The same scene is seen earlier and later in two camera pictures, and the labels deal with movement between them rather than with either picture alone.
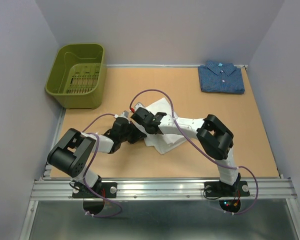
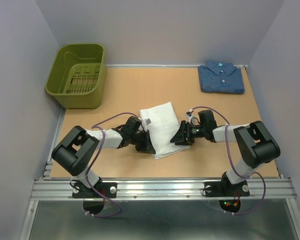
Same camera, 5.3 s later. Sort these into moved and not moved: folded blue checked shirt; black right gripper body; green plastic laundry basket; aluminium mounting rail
Moved: black right gripper body
Not moved: green plastic laundry basket; aluminium mounting rail; folded blue checked shirt
